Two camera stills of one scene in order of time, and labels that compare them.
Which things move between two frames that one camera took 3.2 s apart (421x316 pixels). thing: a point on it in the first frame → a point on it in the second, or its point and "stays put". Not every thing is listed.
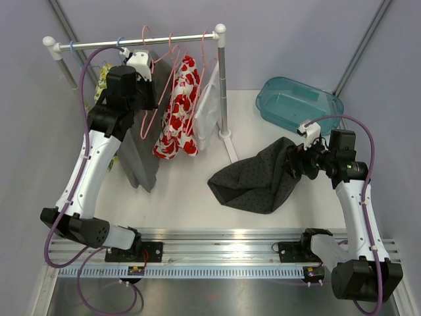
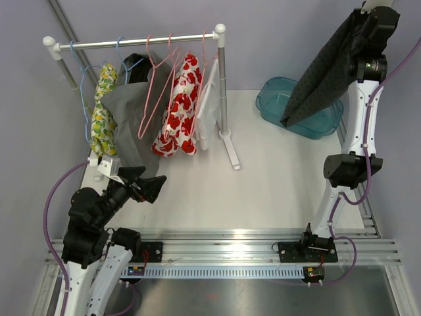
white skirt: [206, 119] stays put
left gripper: [151, 104] → [149, 187]
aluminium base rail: [202, 245] stays put
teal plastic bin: [290, 103] stays put
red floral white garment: [177, 131] stays put
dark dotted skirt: [262, 184] → [324, 74]
